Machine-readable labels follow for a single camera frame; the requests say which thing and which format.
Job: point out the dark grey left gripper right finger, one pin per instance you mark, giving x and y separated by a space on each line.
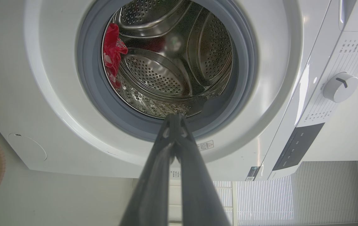
197 194

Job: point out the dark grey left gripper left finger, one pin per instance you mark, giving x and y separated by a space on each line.
153 188

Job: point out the red garment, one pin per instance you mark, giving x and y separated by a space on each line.
112 47

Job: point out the black washer display panel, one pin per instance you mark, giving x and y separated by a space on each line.
298 146

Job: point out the stainless steel washing machine drum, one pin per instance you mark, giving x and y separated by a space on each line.
166 72

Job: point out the grey warning label sticker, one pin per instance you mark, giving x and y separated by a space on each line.
205 145

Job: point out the black QR code sticker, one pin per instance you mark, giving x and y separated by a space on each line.
252 173

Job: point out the grey rubber door gasket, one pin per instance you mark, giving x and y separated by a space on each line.
103 103

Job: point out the round white filter cover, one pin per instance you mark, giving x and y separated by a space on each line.
27 147

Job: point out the white front-load washing machine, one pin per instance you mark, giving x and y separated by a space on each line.
24 94

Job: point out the white round control knob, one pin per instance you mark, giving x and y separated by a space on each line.
339 88

